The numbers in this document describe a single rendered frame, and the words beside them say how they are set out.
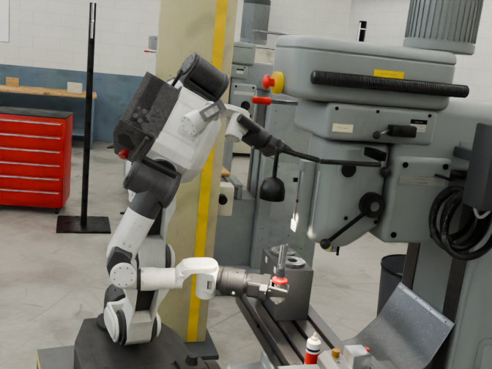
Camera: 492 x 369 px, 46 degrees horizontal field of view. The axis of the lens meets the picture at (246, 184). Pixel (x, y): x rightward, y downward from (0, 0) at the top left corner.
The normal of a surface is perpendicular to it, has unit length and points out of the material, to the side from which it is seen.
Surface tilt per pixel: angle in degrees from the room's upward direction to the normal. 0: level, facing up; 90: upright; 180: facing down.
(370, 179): 90
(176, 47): 90
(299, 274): 90
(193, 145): 58
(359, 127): 90
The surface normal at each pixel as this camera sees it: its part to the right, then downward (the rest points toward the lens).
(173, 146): 0.41, -0.31
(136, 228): 0.18, 0.16
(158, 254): 0.43, 0.08
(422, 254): -0.96, -0.04
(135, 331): 0.38, 0.47
